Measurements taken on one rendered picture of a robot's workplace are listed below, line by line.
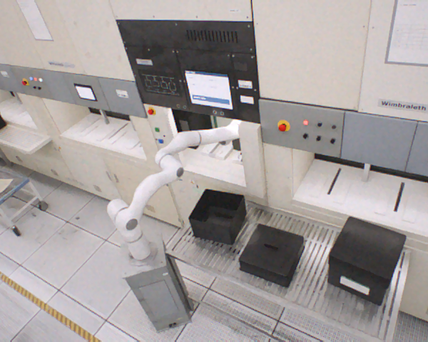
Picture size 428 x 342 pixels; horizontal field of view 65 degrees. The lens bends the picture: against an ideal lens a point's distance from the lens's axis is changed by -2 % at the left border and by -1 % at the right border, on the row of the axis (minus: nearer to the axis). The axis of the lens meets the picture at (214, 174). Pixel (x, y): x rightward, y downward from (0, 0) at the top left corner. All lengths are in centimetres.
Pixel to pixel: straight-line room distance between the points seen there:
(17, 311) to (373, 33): 326
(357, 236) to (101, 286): 219
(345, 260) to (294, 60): 97
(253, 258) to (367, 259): 58
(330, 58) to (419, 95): 39
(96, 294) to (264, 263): 172
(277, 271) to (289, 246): 18
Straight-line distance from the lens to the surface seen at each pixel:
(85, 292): 326
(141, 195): 193
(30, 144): 383
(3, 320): 354
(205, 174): 247
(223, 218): 227
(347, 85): 166
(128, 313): 298
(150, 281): 227
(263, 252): 195
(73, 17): 251
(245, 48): 175
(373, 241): 185
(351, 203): 221
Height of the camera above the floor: 245
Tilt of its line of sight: 40 degrees down
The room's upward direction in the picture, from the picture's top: 12 degrees counter-clockwise
